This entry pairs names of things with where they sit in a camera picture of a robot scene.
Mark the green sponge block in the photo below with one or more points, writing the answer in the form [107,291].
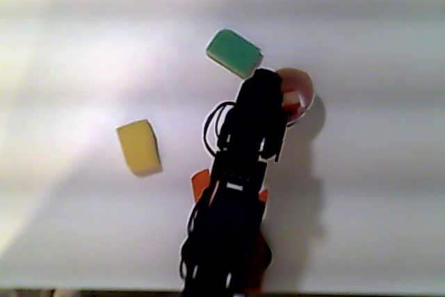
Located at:
[232,51]

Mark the white paper cup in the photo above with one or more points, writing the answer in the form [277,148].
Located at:
[306,85]

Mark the yellow sponge block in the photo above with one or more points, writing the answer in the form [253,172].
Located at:
[139,147]

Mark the red sponge block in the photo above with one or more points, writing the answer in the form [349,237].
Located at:
[292,99]

